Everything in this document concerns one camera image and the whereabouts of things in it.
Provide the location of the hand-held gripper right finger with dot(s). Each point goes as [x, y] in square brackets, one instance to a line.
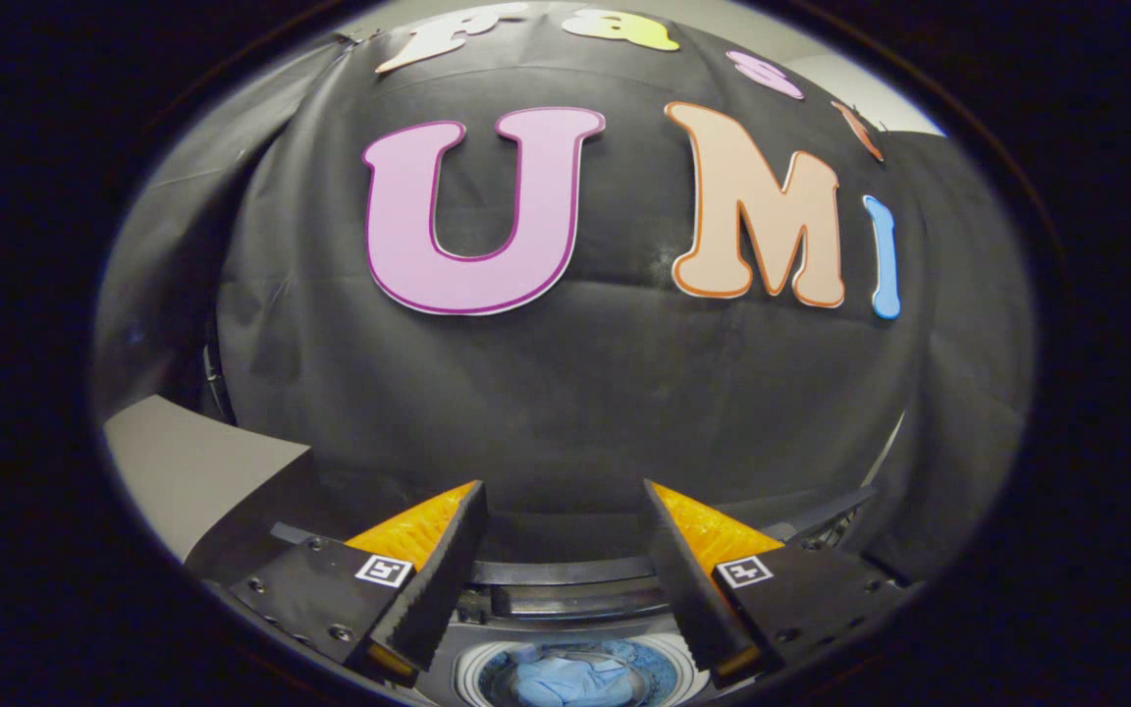
[688, 579]

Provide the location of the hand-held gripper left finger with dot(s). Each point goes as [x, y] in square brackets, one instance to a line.
[438, 579]

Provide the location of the light blue shirt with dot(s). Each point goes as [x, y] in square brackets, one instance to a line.
[565, 679]

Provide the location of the black backdrop cloth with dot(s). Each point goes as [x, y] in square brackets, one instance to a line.
[575, 393]

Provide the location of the dark cabinet with beige door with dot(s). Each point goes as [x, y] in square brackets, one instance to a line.
[183, 462]

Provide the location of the black backdrop stand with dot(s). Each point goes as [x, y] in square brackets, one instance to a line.
[215, 383]

